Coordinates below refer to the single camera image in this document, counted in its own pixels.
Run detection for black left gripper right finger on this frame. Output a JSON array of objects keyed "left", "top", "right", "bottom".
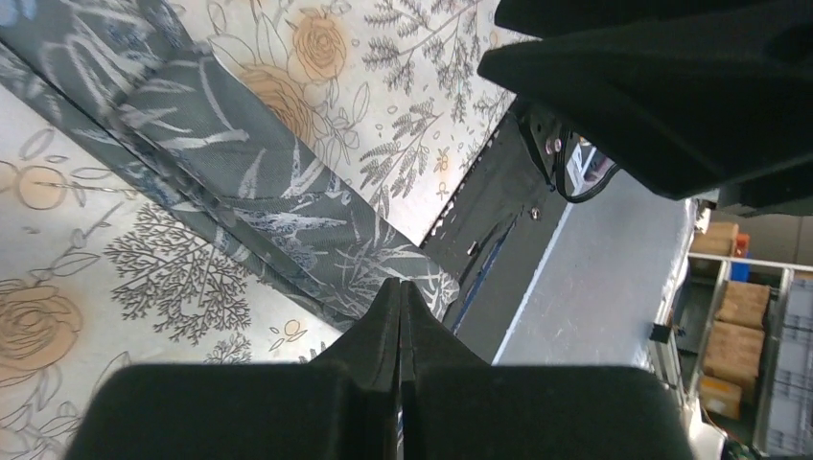
[{"left": 400, "top": 282, "right": 692, "bottom": 459}]

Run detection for grey leaf pattern tie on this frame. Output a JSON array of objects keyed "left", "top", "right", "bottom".
[{"left": 1, "top": 1, "right": 459, "bottom": 331}]

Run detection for metal storage shelf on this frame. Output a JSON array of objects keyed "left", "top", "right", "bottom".
[{"left": 645, "top": 253, "right": 812, "bottom": 459}]

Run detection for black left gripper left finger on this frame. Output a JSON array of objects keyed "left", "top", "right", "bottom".
[{"left": 67, "top": 279, "right": 401, "bottom": 459}]

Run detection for floral tablecloth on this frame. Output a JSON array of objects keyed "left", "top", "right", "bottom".
[{"left": 1, "top": 1, "right": 517, "bottom": 459}]

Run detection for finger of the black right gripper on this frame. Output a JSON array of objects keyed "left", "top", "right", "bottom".
[{"left": 477, "top": 1, "right": 812, "bottom": 217}]

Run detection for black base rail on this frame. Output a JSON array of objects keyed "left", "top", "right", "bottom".
[{"left": 419, "top": 98, "right": 620, "bottom": 363}]

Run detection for stacked cardboard boxes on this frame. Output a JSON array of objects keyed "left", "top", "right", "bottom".
[{"left": 688, "top": 220, "right": 773, "bottom": 422}]

